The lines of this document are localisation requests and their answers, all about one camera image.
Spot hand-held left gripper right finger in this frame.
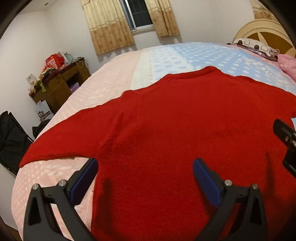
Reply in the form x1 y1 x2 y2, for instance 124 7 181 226
193 158 269 241

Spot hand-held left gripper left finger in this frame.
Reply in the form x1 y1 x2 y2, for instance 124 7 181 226
23 158 99 241

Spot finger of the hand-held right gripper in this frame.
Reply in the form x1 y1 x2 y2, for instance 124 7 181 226
273 119 296 146

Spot red knitted sweater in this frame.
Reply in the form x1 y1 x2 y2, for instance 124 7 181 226
19 65 296 241

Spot black jacket pile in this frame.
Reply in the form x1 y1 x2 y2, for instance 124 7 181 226
32 119 52 139

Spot pink pillow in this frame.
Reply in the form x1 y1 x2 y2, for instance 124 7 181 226
277 54 296 77

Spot white paper bag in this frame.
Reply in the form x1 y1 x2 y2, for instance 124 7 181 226
35 102 54 122

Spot black folding chair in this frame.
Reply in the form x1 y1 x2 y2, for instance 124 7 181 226
0 111 34 175

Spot patterned white pillow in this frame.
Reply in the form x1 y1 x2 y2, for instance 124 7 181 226
232 38 281 61

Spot brown wooden desk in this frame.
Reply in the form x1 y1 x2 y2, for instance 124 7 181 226
29 59 91 114

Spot cream wooden headboard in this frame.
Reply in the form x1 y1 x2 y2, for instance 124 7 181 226
232 19 296 58

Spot polka dot bed sheet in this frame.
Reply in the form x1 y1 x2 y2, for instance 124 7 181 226
11 42 296 241

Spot white card box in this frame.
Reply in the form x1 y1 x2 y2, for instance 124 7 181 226
26 74 37 90

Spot red gift box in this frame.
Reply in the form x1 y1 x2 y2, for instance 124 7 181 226
45 54 65 70

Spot beige curtain beside headboard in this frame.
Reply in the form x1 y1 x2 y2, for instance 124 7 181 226
250 0 275 20

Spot wide beige floral curtain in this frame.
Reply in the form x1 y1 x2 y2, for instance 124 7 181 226
80 0 135 55

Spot narrow beige floral curtain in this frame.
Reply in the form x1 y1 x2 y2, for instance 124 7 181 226
144 0 181 37

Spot window with grille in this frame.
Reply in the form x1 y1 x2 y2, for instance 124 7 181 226
122 0 155 35

